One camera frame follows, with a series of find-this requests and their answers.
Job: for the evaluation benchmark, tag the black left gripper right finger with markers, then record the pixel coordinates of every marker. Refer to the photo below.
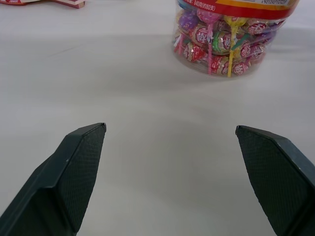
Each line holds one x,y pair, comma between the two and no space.
273,177

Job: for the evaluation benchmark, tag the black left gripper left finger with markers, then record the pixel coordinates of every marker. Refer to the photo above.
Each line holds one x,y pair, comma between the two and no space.
61,177

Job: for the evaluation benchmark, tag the clear plastic lollipop tub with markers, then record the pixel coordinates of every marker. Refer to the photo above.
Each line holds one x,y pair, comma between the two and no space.
227,34

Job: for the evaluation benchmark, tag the yellow wrapped lollipop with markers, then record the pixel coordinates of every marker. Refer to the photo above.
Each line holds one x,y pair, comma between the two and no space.
232,27

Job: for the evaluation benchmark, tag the pink wrapped lollipop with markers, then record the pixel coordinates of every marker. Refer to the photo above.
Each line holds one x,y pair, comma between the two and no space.
209,22

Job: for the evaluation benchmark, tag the purple wrapped lollipop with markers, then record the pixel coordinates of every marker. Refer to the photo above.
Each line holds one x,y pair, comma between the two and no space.
188,20

